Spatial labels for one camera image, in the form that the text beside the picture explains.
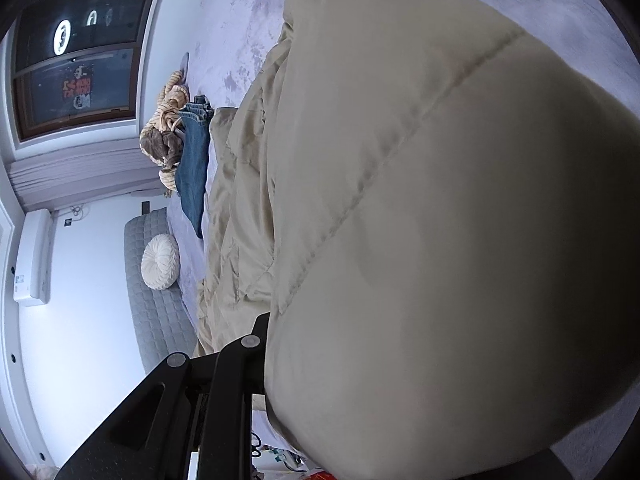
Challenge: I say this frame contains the folded blue jeans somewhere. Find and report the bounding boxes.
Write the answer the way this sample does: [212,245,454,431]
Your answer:
[177,94,216,240]

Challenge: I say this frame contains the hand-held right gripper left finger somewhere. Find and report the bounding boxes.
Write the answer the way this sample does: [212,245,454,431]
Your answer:
[59,312,273,480]

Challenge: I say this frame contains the khaki puffer jacket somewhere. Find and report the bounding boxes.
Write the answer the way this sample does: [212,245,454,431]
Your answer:
[192,0,640,480]

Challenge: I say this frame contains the white air conditioner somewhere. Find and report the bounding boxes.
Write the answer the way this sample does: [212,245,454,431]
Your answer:
[14,210,52,307]

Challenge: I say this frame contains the dark window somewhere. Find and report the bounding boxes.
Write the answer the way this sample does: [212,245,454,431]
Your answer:
[11,0,168,143]

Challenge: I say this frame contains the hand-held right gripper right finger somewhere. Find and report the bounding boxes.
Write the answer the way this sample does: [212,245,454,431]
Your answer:
[515,450,570,480]

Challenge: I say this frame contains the colourful floor clutter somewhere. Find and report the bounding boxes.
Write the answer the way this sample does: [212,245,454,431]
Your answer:
[250,410,333,480]

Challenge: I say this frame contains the grey pleated curtain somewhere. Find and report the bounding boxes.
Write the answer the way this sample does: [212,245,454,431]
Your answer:
[7,147,166,211]

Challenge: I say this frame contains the tan striped fleece cloth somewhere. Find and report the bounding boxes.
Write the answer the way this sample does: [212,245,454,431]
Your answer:
[140,71,191,196]

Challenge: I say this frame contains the grey quilted headboard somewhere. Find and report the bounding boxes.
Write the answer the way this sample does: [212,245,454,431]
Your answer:
[123,208,201,376]

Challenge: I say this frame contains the round cream cushion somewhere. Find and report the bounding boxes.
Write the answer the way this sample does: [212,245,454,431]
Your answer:
[141,234,180,291]

